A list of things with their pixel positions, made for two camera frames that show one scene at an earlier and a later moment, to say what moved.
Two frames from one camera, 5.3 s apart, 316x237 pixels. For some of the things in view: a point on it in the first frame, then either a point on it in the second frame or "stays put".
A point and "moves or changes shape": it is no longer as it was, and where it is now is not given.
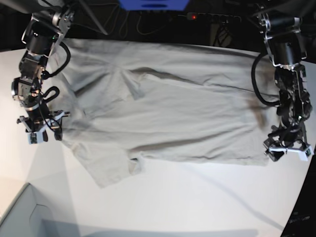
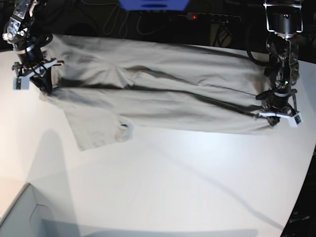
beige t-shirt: x=128 y=100 moves or changes shape
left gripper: x=39 y=122 → x=32 y=62
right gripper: x=290 y=137 → x=274 y=106
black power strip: x=212 y=17 stays put
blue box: x=131 y=5 stays put
